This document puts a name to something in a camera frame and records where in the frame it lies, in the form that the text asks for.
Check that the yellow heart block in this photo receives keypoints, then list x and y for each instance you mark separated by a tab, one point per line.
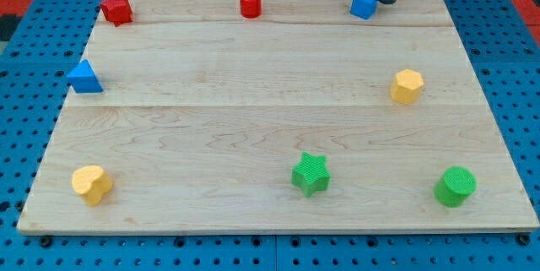
91	183

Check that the blue triangle block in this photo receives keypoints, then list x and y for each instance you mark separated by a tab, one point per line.
83	79

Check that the green cylinder block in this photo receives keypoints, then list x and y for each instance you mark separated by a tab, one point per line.
455	186

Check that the blue cube block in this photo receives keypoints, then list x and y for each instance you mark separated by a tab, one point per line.
363	9

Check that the red cylinder block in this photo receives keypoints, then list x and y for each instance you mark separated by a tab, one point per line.
250	9

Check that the yellow hexagon block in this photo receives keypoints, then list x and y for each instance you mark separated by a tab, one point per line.
406	86

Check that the red star block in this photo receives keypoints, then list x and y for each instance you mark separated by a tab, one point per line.
117	11

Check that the green star block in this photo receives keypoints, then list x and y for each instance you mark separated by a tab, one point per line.
311	174

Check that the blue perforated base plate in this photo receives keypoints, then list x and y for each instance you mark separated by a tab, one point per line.
50	39

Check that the light wooden board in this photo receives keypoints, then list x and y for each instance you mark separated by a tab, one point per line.
204	114

